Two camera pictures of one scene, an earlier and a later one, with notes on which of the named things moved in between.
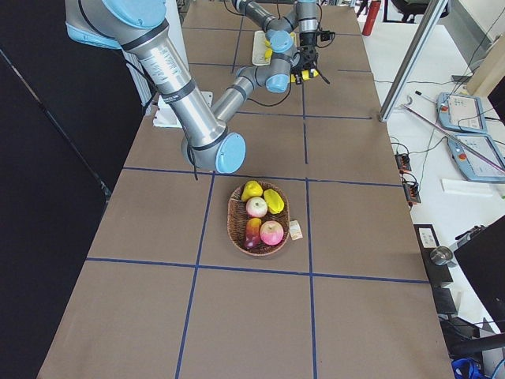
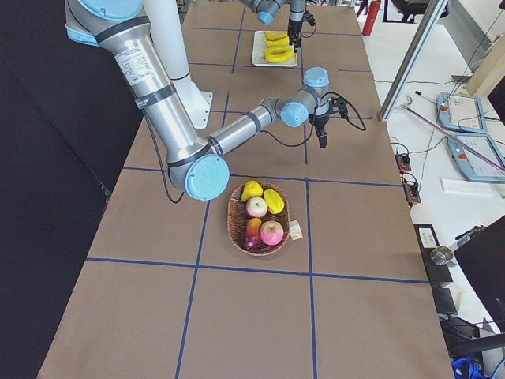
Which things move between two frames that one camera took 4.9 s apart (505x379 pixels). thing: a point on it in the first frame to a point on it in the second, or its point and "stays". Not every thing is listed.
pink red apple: [271, 232] stays
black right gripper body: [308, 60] to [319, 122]
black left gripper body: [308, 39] to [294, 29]
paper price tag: [296, 231] stays
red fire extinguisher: [371, 18] stays
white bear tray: [258, 54] stays
